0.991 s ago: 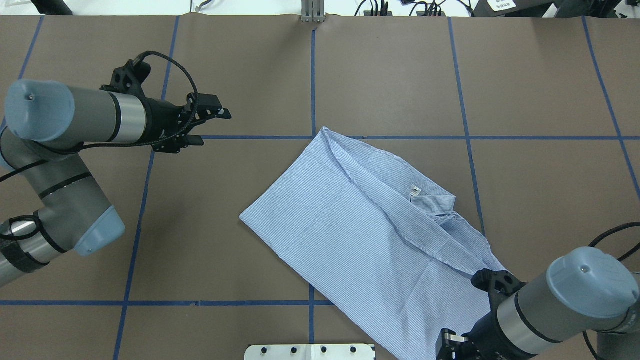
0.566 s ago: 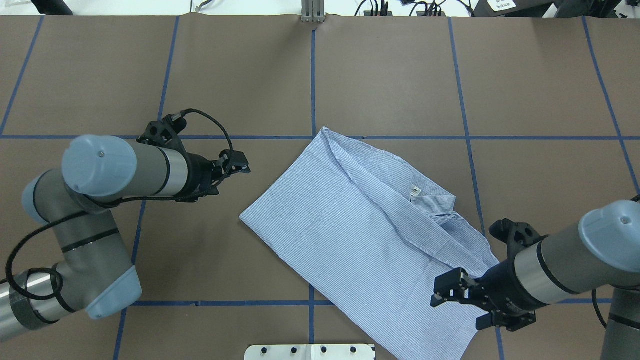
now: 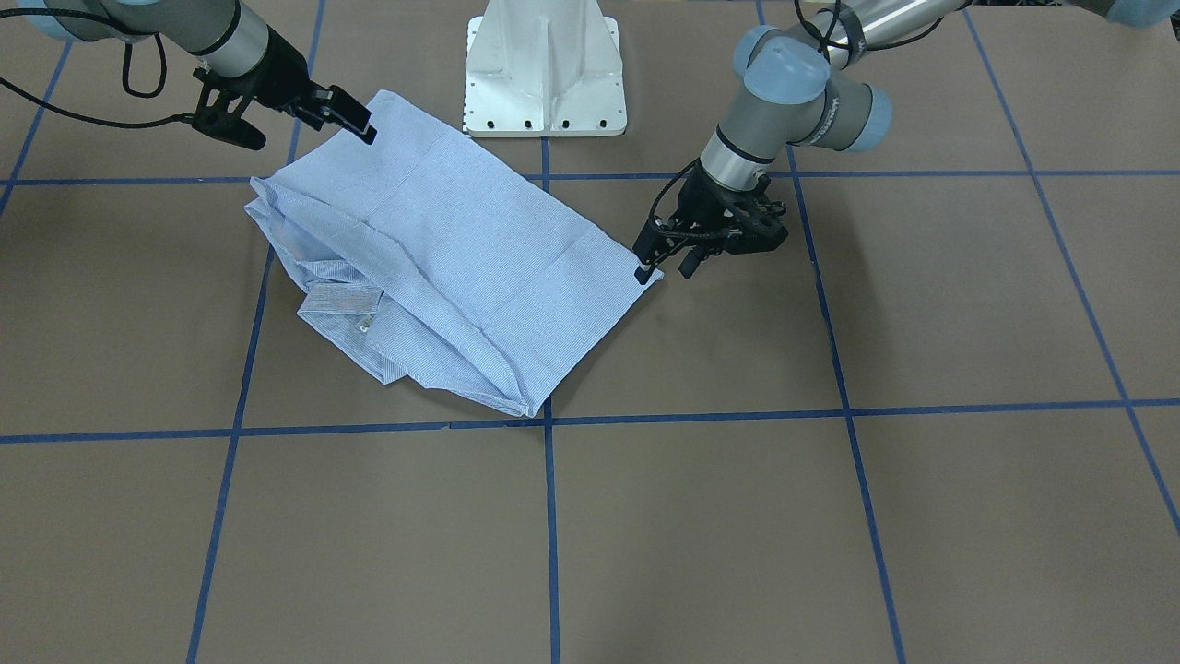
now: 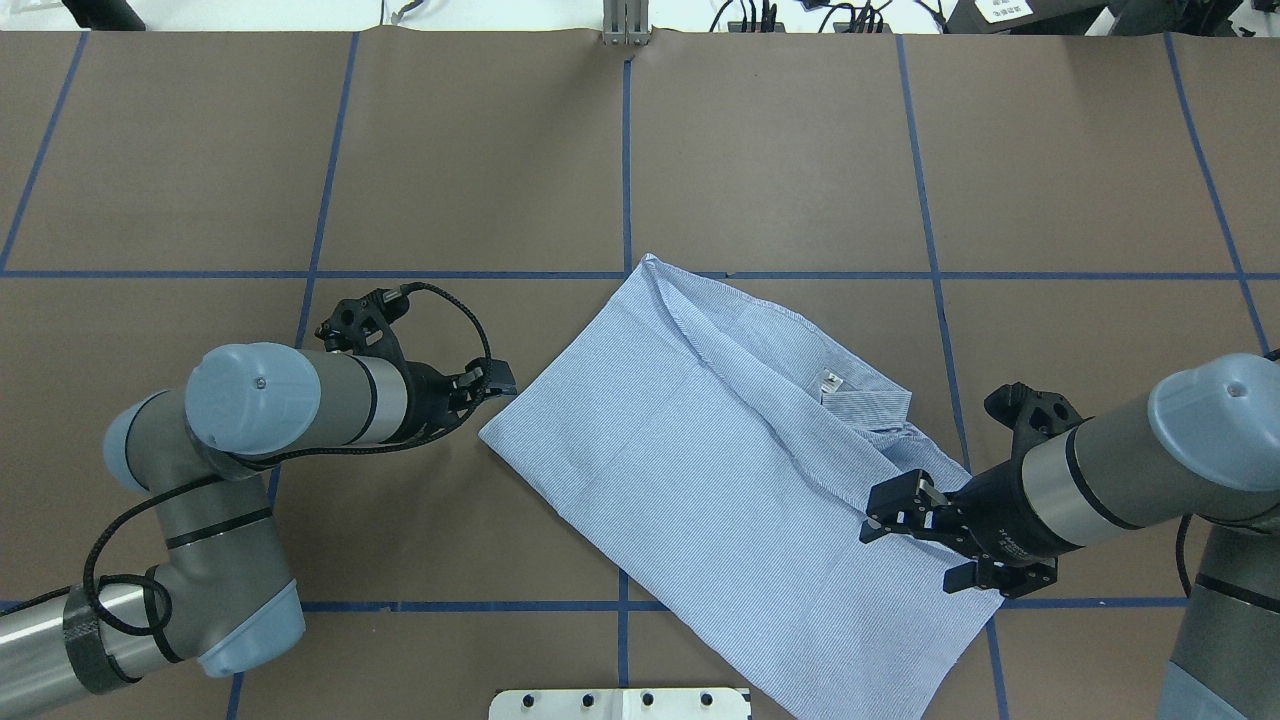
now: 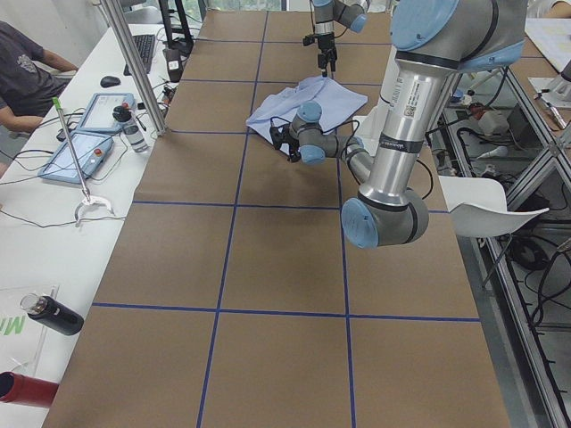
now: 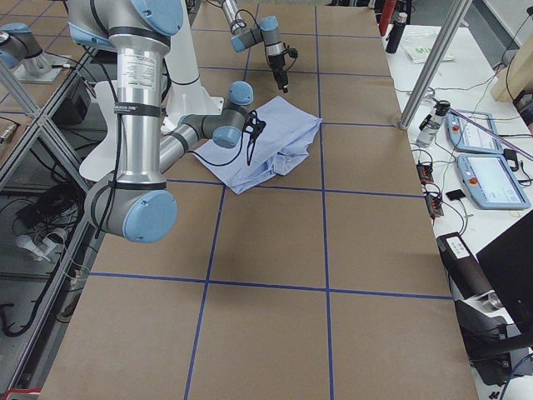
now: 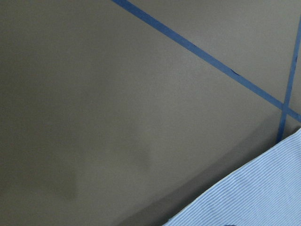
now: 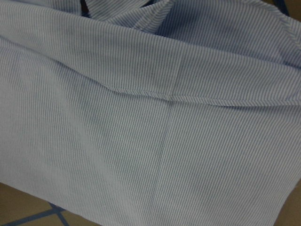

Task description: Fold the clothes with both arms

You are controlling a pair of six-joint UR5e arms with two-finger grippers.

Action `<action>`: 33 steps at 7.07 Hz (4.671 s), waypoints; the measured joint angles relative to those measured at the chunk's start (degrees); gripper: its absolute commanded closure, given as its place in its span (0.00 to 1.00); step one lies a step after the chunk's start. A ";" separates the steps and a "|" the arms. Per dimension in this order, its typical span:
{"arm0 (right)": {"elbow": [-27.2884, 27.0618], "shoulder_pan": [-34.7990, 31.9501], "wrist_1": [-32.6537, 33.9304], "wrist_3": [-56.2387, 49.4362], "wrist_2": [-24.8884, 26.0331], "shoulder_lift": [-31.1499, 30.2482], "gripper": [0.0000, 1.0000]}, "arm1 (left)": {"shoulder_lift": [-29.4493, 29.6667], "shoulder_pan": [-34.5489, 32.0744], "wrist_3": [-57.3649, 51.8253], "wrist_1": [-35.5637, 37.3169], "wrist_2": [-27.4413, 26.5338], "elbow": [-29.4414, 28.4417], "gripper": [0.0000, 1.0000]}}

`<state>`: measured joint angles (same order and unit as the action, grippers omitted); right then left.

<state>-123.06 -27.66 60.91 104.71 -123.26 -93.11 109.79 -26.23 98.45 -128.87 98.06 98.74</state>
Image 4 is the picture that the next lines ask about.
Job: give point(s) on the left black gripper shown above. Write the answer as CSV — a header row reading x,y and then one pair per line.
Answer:
x,y
427,398

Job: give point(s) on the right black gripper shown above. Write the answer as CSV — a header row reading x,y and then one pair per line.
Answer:
x,y
1000,517

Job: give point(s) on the blue striped button shirt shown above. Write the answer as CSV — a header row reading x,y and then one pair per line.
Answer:
x,y
721,450

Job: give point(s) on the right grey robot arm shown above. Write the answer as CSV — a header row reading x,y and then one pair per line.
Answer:
x,y
1201,444

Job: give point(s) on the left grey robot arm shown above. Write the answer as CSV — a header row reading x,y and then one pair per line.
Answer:
x,y
197,570

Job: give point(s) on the white metal mounting plate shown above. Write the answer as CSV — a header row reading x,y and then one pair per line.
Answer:
x,y
623,703

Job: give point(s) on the grey aluminium frame post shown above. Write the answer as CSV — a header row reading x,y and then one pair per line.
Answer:
x,y
626,23

